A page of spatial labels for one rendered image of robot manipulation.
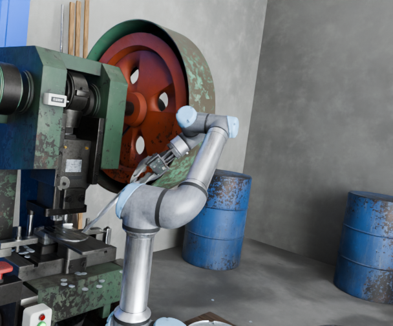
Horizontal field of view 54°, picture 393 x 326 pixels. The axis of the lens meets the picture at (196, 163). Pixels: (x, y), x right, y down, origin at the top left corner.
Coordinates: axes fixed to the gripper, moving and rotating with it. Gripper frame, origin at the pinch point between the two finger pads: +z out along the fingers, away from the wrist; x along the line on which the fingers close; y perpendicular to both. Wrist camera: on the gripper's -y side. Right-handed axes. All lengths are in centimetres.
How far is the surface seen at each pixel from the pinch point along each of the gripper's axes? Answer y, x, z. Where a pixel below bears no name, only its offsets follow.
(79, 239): -6.1, 5.8, 31.0
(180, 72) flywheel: -17, -22, -44
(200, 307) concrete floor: -110, 121, 26
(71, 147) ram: -12.9, -24.2, 11.2
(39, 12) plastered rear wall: -139, -107, -16
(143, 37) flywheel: -38, -44, -44
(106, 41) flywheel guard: -59, -55, -31
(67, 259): -4.1, 8.4, 38.9
